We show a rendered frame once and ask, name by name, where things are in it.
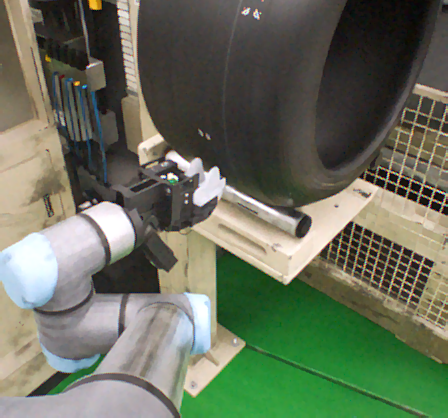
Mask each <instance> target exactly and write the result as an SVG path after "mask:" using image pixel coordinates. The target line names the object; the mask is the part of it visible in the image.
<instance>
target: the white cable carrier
mask: <svg viewBox="0 0 448 418"><path fill-rule="evenodd" d="M118 1H121V2H118V3H117V4H118V8H121V9H119V10H118V13H119V16H122V17H120V18H119V20H120V23H122V24H121V26H120V27H121V31H123V32H121V33H120V35H121V38H123V40H121V43H122V44H123V45H125V46H123V47H122V49H123V52H125V53H124V54H123V57H124V59H126V60H125V61H124V65H126V67H125V71H126V72H127V74H126V78H127V79H129V80H127V85H128V86H130V87H128V88H129V89H131V90H134V91H136V92H138V85H137V77H136V68H135V60H134V51H133V42H132V35H131V26H130V17H129V6H128V0H118Z"/></svg>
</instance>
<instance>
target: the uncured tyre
mask: <svg viewBox="0 0 448 418"><path fill-rule="evenodd" d="M242 3H243V0H140V2H139V10H138V21H137V63H138V71H139V78H140V81H139V84H140V88H141V92H142V96H143V99H144V103H145V106H146V109H147V111H148V113H149V115H150V117H151V120H152V122H153V124H154V125H155V127H156V129H157V131H158V132H159V134H160V135H161V136H162V138H163V139H164V140H165V142H166V143H167V144H168V145H169V146H170V147H171V148H172V149H173V150H174V151H175V152H176V153H177V154H178V155H179V156H180V157H181V158H182V159H183V160H185V161H186V162H188V163H189V164H191V162H192V161H193V160H194V159H196V158H198V159H200V160H201V162H202V166H203V170H204V171H205V172H207V173H209V171H210V170H211V169H212V168H215V167H217V168H219V173H220V176H223V177H225V178H226V182H227V183H229V184H230V185H232V186H234V187H236V188H238V189H240V190H242V191H243V192H245V193H247V194H249V195H251V196H253V197H255V198H257V199H259V200H261V201H264V202H267V203H270V204H275V205H280V206H286V207H293V208H296V207H302V206H306V205H309V204H312V203H314V202H317V201H323V200H325V199H327V198H330V197H333V196H335V195H337V194H339V193H340V192H342V191H343V190H345V189H346V188H347V187H349V186H350V185H351V184H352V183H353V182H354V181H355V180H356V179H357V178H358V177H359V176H360V175H361V174H362V172H364V171H365V170H366V169H367V168H368V167H369V165H370V164H371V163H372V162H373V160H374V159H375V158H376V156H377V155H378V152H379V151H380V149H381V148H382V146H384V145H385V143H386V141H387V140H388V138H389V137H390V135H391V133H392V132H393V130H394V128H395V127H396V125H397V123H398V121H399V119H400V117H401V115H402V113H403V111H404V109H405V107H406V105H407V103H408V101H409V99H410V98H411V96H412V94H413V92H414V90H415V87H416V83H417V80H418V78H419V76H420V74H421V72H422V69H423V67H424V64H425V62H426V59H427V56H428V55H429V52H430V49H431V43H432V40H433V37H434V35H435V32H436V28H437V25H438V21H439V18H440V15H441V11H442V7H443V3H444V0H268V2H267V5H266V9H265V12H264V15H263V18H262V21H261V24H258V23H255V22H252V21H248V20H244V19H241V18H238V17H239V14H240V10H241V7H242ZM196 125H197V126H199V127H202V128H204V129H206V130H208V131H210V132H211V135H212V139H213V143H214V144H212V143H210V142H208V141H206V140H203V139H201V138H199V137H198V136H197V132H196Z"/></svg>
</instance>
